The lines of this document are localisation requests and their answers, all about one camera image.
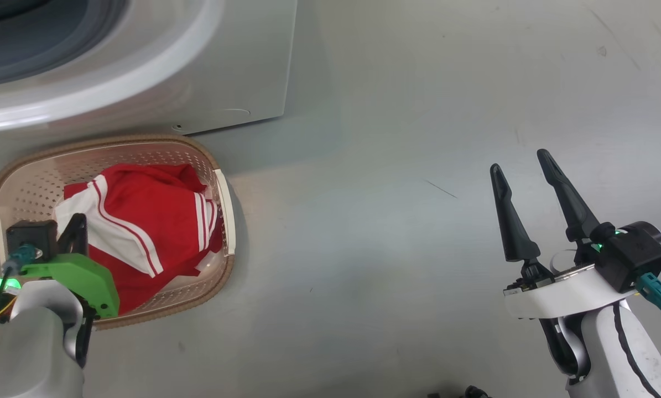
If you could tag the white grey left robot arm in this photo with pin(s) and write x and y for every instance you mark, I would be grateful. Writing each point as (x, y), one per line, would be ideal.
(31, 348)

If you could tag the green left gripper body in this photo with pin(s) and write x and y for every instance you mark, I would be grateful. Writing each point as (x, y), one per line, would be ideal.
(87, 273)

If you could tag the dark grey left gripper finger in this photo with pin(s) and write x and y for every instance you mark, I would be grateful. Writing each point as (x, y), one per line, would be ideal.
(82, 237)

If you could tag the red and white garment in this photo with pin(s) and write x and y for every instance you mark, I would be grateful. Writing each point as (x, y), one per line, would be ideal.
(153, 221)

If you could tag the white front-load washing machine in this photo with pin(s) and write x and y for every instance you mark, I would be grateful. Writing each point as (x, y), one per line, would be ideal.
(197, 72)

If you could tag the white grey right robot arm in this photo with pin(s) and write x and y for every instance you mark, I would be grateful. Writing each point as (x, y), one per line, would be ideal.
(601, 354)

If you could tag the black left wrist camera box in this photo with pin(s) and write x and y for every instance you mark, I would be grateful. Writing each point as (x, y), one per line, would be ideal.
(31, 235)

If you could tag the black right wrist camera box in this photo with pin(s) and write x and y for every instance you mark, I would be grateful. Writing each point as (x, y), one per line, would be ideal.
(634, 254)

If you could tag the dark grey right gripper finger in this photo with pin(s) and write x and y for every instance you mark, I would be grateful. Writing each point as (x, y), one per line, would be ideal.
(513, 226)
(573, 210)

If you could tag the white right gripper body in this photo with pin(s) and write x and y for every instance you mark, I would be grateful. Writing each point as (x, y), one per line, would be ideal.
(562, 296)

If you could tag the cream perforated laundry basket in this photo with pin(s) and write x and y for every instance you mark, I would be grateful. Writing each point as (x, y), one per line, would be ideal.
(208, 166)

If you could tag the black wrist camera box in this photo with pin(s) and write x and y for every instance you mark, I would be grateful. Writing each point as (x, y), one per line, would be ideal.
(634, 254)
(31, 235)

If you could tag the grey rubber door gasket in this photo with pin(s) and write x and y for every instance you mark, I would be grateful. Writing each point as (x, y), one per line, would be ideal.
(42, 38)

